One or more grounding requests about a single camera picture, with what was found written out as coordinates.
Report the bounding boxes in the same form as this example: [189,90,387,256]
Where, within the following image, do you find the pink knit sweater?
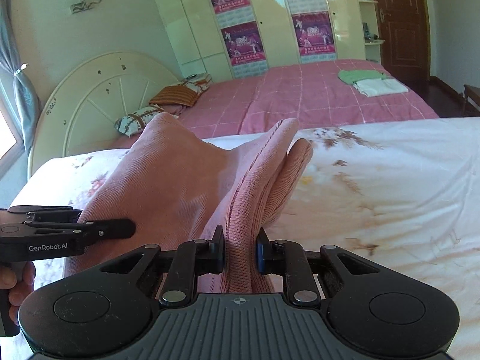
[64,113,312,293]

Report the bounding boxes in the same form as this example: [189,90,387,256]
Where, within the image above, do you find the person's left hand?
[1,262,36,326]

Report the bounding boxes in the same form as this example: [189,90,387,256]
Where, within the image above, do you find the white brown patterned pillow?
[114,105,164,137]

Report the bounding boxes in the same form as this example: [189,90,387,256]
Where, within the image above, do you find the cream round headboard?
[28,51,179,177]

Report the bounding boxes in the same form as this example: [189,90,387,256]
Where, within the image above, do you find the white floral bed sheet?
[14,118,479,359]

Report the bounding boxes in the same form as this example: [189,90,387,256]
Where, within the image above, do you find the orange striped pillow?
[149,85,202,107]

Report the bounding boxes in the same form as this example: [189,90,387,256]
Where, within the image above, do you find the pink checked bed cover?
[114,59,437,148]

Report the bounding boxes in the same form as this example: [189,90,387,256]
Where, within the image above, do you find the light blue curtain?
[1,0,41,152]

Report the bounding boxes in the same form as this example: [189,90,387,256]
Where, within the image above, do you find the green folded garment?
[337,69,389,86]

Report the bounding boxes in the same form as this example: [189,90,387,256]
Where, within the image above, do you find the white folded garment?
[353,78,409,98]

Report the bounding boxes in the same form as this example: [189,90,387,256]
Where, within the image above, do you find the lower left pink poster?
[221,21,266,67]

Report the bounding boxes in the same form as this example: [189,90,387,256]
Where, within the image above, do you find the lower right pink poster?
[292,11,336,57]

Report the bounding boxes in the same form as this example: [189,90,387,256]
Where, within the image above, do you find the cream glossy wardrobe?
[155,0,366,82]

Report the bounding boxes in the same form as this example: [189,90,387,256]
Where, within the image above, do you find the dark wooden chair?
[462,85,480,116]

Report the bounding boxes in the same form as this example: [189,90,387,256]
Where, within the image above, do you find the cream corner shelf unit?
[358,0,385,63]

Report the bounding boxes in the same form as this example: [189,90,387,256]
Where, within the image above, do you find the dark brown wooden door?
[376,0,431,84]

